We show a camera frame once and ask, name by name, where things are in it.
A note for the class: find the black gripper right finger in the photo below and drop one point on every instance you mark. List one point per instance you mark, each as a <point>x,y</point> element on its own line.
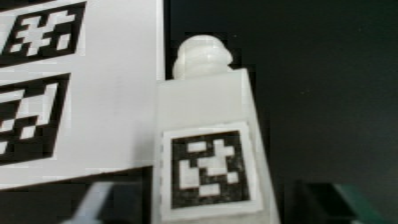
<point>330,204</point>

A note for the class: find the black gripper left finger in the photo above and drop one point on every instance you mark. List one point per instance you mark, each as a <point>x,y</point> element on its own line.
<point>110,205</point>

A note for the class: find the white table leg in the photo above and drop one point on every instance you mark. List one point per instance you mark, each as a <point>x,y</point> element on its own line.
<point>211,183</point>

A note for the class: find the white marker base plate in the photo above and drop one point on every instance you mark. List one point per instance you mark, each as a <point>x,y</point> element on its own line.
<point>80,68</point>

